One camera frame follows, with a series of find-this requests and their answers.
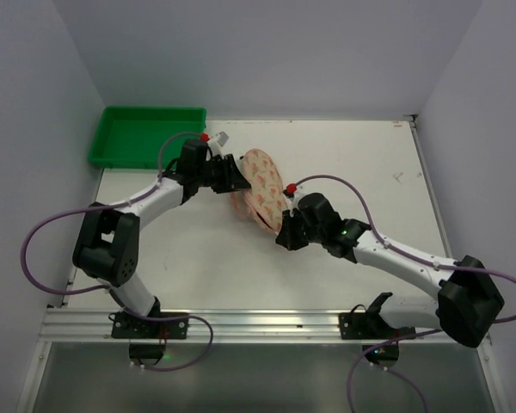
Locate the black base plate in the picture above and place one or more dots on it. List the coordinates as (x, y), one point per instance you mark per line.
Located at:
(126, 326)
(365, 323)

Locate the green plastic tray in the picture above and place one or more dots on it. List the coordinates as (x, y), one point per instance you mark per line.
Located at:
(130, 137)

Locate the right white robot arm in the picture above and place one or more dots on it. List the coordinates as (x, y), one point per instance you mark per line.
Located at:
(460, 299)

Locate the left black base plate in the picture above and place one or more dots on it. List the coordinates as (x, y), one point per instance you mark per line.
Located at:
(126, 326)

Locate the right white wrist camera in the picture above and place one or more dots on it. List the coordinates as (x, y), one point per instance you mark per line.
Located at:
(293, 194)

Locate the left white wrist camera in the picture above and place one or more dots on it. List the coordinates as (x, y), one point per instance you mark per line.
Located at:
(216, 143)

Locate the floral fabric laundry bag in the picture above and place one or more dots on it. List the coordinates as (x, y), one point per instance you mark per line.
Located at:
(264, 202)

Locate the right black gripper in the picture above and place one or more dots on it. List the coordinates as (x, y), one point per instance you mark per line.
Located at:
(294, 232)

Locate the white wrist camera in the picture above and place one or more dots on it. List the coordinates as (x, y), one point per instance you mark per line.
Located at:
(293, 194)
(216, 143)

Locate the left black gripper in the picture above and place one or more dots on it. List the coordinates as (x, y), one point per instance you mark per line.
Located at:
(229, 173)

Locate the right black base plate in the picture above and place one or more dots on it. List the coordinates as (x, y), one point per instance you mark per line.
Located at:
(365, 323)

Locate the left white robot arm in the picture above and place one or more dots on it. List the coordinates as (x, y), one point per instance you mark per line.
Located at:
(107, 247)

